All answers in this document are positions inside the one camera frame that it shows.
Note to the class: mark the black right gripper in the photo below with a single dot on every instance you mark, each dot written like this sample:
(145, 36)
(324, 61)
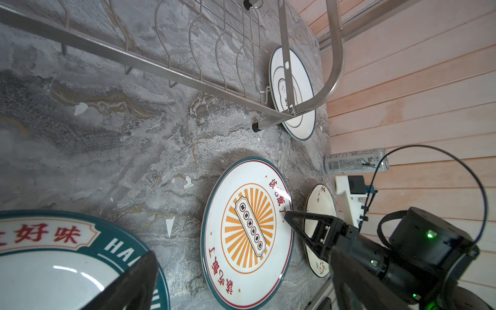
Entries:
(322, 232)

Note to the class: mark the white plate green lettered rim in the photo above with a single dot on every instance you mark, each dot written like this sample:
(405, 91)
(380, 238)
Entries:
(61, 260)

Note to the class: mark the white plate green clover design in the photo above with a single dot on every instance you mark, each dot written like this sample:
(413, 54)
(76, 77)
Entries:
(301, 127)

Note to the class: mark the stainless steel dish rack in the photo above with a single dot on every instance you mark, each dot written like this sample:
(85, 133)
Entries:
(221, 48)

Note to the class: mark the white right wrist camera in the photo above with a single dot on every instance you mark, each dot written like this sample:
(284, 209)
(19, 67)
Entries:
(352, 193)

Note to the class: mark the white plate orange sunburst design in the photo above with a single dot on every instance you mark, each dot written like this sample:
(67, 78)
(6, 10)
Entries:
(245, 242)

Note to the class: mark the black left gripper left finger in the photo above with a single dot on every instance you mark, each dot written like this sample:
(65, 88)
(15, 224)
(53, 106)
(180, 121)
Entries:
(131, 290)

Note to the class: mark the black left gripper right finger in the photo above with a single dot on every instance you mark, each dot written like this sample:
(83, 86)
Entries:
(353, 283)

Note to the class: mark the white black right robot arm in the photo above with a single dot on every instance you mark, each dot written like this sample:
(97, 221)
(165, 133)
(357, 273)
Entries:
(419, 264)

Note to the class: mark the silver drink can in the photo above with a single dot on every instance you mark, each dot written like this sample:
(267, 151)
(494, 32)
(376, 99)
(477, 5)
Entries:
(353, 162)

